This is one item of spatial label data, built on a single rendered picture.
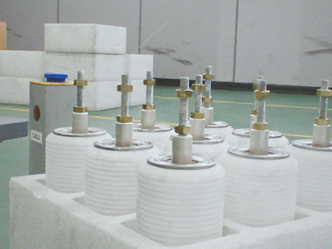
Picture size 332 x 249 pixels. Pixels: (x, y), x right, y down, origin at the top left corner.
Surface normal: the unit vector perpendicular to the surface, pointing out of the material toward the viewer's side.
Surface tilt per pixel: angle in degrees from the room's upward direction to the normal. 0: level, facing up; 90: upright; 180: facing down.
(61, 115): 90
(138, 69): 90
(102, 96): 90
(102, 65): 90
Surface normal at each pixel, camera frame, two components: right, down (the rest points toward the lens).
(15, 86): -0.42, 0.11
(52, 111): 0.59, 0.12
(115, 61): 0.91, 0.08
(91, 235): -0.80, 0.05
